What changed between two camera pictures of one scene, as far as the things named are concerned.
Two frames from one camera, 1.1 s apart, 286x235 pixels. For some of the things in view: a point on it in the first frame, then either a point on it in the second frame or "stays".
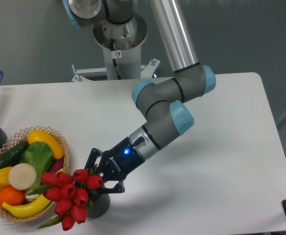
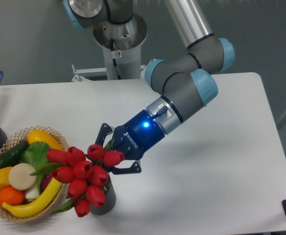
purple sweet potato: x=56 y=165 -> x=45 y=181
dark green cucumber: x=10 y=158 stays
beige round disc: x=22 y=176 stays
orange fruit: x=8 y=194 stays
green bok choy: x=40 y=155 stays
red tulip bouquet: x=70 y=194 -> x=86 y=175
